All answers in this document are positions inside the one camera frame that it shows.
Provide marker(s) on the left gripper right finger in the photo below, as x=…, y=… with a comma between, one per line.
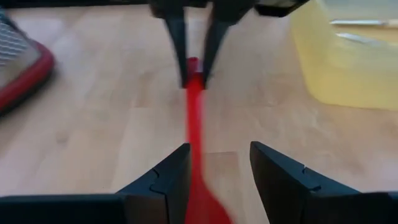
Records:
x=326, y=211

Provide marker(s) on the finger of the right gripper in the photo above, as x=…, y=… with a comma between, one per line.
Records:
x=216, y=34
x=178, y=40

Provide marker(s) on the red silicone spatula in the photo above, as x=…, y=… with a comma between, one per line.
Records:
x=194, y=124

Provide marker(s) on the yellow plastic bin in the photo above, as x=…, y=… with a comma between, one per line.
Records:
x=342, y=81

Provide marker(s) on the steel box grater red trim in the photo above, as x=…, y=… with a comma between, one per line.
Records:
x=31, y=77

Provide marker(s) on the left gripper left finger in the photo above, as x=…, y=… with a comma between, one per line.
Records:
x=93, y=211

